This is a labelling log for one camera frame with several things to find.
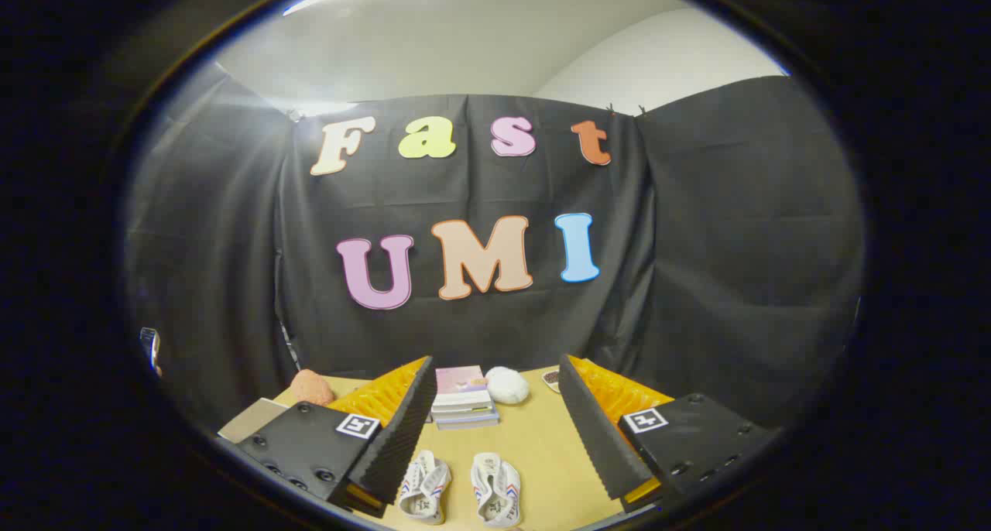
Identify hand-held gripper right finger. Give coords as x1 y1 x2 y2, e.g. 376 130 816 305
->
557 353 783 514

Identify black hanging cable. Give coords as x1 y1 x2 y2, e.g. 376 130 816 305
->
273 252 303 371

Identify white canvas shoe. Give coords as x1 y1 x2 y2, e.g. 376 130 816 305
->
471 452 523 529
399 450 452 526

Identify brown cardboard storage box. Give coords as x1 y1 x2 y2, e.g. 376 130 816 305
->
218 398 289 444

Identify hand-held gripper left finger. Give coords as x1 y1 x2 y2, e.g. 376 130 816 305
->
236 355 438 519

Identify orange plush ball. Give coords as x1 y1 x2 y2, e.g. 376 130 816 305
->
290 369 336 406

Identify white plush ball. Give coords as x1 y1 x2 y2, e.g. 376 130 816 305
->
485 366 530 405

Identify pink cover book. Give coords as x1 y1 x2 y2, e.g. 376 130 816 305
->
434 365 494 408

